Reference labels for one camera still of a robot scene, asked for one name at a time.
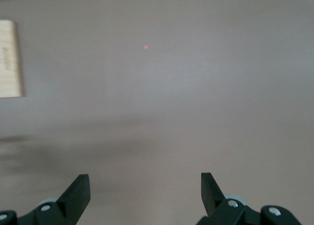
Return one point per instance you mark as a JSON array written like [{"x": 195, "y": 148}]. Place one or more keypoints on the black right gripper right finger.
[{"x": 213, "y": 200}]

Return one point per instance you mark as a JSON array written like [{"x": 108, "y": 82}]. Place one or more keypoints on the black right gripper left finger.
[{"x": 71, "y": 200}]

